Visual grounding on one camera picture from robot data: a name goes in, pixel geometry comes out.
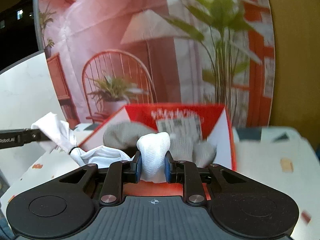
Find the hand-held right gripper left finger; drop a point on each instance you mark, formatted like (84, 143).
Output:
(138, 168)

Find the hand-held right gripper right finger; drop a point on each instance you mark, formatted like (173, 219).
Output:
(167, 168)

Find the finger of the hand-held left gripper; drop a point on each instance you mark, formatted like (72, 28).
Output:
(33, 135)

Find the white cloth with black band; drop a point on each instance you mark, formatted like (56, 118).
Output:
(55, 130)

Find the white sock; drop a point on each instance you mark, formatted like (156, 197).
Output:
(155, 150)

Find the grey sock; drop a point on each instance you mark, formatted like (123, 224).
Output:
(200, 152)
(125, 135)

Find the red strawberry print cardboard box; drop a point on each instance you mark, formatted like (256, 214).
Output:
(140, 115)

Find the white marble board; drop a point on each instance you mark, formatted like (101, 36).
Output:
(25, 92)

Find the printed cartoon table mat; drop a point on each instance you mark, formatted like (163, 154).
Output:
(262, 155)

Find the printed room scene backdrop cloth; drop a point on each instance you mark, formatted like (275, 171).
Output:
(100, 30)

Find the brown wooden panel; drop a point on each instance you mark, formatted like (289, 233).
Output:
(295, 55)

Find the grey window frame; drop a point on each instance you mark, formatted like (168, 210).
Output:
(37, 17)

